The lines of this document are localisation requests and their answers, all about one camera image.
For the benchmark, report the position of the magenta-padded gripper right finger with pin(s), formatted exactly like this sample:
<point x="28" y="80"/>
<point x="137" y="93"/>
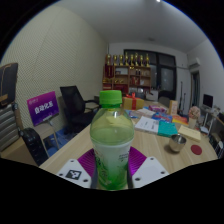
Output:
<point x="148" y="171"/>

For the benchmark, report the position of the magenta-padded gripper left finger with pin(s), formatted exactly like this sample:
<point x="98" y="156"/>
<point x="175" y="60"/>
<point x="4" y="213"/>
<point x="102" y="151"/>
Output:
<point x="75" y="173"/>

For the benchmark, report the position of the green drink bottle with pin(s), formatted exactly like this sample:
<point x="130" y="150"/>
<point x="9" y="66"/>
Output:
<point x="111" y="143"/>

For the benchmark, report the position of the small steel cup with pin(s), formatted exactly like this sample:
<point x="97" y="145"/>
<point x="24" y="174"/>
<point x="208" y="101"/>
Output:
<point x="177" y="143"/>

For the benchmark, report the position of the white booklet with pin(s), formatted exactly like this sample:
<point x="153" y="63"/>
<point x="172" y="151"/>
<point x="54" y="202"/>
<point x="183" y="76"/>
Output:
<point x="146" y="124"/>

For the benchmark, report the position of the flat round red coaster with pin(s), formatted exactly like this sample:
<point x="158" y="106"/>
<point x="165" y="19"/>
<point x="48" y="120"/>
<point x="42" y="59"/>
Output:
<point x="196" y="149"/>

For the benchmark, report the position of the blue colourful book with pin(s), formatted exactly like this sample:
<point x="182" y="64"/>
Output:
<point x="162" y="117"/>

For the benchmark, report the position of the pale yellow notebook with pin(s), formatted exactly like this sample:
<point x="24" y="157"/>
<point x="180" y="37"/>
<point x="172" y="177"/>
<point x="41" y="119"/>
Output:
<point x="189" y="132"/>

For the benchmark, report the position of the orange book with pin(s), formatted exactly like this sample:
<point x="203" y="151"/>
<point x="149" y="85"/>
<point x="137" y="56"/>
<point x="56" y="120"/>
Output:
<point x="180" y="119"/>

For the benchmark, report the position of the pink box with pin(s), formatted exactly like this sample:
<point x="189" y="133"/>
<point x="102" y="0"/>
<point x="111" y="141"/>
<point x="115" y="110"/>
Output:
<point x="156" y="108"/>

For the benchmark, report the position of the black office chair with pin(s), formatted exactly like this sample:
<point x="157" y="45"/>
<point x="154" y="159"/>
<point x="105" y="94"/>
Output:
<point x="75" y="106"/>

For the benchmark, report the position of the small tan standing card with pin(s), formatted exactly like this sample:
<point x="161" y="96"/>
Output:
<point x="173" y="107"/>

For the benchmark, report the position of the yellow gift box red ribbon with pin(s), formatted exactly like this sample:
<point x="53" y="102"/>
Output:
<point x="133" y="102"/>

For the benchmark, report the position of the purple sign board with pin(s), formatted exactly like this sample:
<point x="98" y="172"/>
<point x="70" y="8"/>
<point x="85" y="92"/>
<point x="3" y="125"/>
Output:
<point x="42" y="108"/>

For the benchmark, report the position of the pink wrapped bouquet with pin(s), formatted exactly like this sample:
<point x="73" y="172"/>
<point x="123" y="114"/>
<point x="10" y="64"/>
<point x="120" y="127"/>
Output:
<point x="194" y="113"/>

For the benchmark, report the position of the grey striped chair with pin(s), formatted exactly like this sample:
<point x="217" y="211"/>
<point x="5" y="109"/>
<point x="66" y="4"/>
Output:
<point x="7" y="128"/>

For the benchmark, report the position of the long wooden side desk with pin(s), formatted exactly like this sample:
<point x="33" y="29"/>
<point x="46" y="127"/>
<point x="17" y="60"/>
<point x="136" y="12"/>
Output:
<point x="216" y="123"/>

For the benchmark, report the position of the black computer monitor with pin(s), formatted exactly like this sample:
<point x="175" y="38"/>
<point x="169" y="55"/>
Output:
<point x="208" y="100"/>

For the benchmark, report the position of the wooden trophy shelf unit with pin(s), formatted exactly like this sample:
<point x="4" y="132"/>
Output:
<point x="128" y="78"/>

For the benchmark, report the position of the black framed glass door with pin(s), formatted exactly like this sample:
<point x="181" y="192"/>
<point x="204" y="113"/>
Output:
<point x="165" y="73"/>

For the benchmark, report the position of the dark board with tan trim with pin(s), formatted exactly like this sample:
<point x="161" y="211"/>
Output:
<point x="8" y="83"/>

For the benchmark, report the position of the white air conditioner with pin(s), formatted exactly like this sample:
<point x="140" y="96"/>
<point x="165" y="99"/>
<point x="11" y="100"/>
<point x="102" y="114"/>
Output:
<point x="195" y="62"/>

